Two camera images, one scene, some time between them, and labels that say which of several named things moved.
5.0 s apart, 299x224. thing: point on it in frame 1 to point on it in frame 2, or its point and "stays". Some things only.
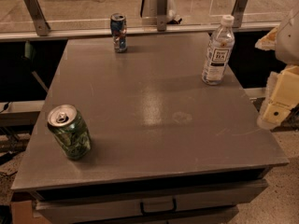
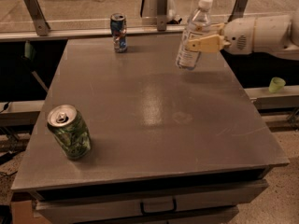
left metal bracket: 35,13 stays
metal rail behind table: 101,32 stays
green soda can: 69,127 stays
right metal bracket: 240,4 stays
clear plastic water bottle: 219,51 to 199,24
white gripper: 289,38 to 239,36
